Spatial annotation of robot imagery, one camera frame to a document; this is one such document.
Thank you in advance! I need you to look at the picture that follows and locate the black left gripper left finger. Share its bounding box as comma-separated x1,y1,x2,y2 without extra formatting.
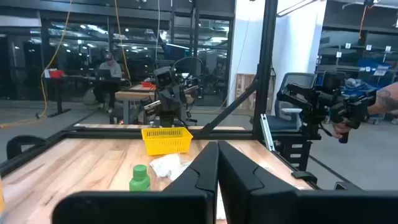
52,141,220,224

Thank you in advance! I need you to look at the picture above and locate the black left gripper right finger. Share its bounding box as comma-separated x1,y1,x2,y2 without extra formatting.
217,140,398,224

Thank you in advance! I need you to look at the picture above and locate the green travel bottle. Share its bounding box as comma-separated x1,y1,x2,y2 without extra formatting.
129,164,151,192

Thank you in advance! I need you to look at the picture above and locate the person's forearm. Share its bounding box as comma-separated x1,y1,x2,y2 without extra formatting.
366,82,398,116

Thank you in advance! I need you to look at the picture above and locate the black table edge clamp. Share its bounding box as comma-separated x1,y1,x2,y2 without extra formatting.
334,182,363,191
290,170,318,185

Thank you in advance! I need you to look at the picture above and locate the printed clear cotton packet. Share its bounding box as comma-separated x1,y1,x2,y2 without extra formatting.
149,153,193,182

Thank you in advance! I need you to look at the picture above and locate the yellow plastic basket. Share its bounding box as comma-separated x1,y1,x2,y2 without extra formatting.
141,126,194,156

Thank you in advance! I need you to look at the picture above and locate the person's hand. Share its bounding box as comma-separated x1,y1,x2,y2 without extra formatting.
331,119,354,140

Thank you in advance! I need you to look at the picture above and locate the wooden workstation table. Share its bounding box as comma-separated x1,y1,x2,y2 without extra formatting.
114,83,195,125

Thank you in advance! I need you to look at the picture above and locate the wooden panel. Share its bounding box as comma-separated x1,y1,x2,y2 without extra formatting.
235,73,258,112

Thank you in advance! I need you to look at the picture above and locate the grey office chair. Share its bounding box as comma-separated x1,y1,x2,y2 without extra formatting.
266,72,317,131

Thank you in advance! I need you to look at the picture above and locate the wipes canister yellow label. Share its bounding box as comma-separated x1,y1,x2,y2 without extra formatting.
0,179,6,215

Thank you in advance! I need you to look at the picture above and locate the dark laptop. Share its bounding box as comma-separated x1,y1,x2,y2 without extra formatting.
95,68,113,79

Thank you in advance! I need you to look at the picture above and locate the black desk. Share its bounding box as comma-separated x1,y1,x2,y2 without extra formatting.
43,75,131,118

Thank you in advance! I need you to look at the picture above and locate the seated person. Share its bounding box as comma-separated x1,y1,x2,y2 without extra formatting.
92,52,123,113

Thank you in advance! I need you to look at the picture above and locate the red box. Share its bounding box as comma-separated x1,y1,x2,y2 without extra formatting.
44,68,65,79

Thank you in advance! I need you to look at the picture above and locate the blue storage shelf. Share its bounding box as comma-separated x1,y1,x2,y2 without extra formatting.
341,57,398,94

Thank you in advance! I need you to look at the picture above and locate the silver metal bracket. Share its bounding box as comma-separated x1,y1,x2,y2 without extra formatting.
259,113,276,152

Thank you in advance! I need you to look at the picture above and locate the black frame hook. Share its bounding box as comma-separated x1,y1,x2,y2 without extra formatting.
6,134,48,161

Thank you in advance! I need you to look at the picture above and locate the black aluminium table frame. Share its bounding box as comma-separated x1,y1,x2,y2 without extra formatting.
0,0,323,190

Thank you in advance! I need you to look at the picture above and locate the hanging yellow cable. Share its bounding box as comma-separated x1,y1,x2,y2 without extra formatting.
34,0,73,121
113,0,132,86

